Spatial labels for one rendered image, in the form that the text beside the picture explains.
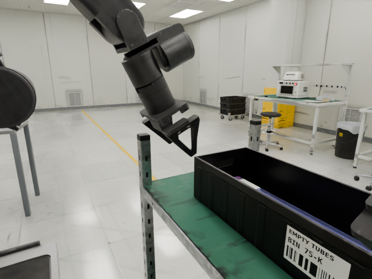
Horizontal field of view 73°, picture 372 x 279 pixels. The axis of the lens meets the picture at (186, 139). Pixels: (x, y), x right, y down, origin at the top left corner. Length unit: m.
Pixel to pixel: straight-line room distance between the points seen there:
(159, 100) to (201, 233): 0.28
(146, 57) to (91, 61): 9.01
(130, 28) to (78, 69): 8.96
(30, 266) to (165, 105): 0.30
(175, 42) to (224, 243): 0.38
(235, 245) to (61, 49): 9.07
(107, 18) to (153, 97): 0.14
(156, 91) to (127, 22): 0.12
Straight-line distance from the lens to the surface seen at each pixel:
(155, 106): 0.46
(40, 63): 9.31
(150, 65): 0.44
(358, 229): 0.22
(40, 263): 0.39
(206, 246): 0.51
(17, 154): 2.55
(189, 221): 0.58
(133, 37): 0.42
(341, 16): 6.03
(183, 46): 0.47
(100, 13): 0.42
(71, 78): 9.35
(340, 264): 0.41
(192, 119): 0.44
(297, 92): 4.73
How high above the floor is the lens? 1.27
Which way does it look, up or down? 15 degrees down
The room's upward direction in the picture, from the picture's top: straight up
